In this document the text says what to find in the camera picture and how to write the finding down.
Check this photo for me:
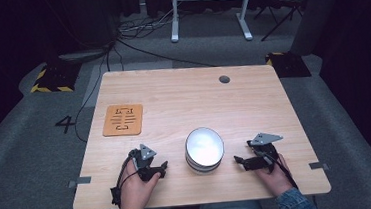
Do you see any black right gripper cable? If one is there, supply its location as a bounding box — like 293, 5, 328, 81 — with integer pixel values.
247, 137, 299, 194

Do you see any bundle of floor cables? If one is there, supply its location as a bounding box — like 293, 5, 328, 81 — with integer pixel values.
115, 0, 186, 43

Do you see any round silver metal bowl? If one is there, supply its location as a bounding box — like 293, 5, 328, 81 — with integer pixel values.
182, 125, 228, 178

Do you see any person's right hand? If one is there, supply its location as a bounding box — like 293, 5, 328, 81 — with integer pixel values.
253, 152, 296, 199

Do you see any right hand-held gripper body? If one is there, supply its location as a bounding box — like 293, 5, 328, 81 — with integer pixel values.
245, 130, 287, 176

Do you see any grey table edge bracket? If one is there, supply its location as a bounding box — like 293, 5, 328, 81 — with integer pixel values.
307, 160, 331, 173
66, 175, 94, 190

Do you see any black tripod stand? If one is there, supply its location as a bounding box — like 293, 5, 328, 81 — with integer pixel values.
252, 0, 307, 43

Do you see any black yellow striped base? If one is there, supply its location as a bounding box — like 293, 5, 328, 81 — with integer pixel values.
264, 49, 313, 81
27, 60, 84, 97

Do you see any orange wooden cutout coaster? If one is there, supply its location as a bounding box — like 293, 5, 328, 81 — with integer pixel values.
99, 102, 146, 139

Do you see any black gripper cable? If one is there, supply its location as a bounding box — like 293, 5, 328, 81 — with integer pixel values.
247, 137, 299, 194
107, 150, 143, 207

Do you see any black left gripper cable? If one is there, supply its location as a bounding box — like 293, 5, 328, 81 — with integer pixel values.
107, 150, 143, 207

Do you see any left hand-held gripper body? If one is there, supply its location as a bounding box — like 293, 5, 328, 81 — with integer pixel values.
128, 142, 160, 177

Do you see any grey padded column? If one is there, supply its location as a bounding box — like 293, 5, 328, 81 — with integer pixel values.
286, 0, 355, 58

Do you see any person's left hand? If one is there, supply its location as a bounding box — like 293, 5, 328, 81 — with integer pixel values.
116, 157, 165, 209

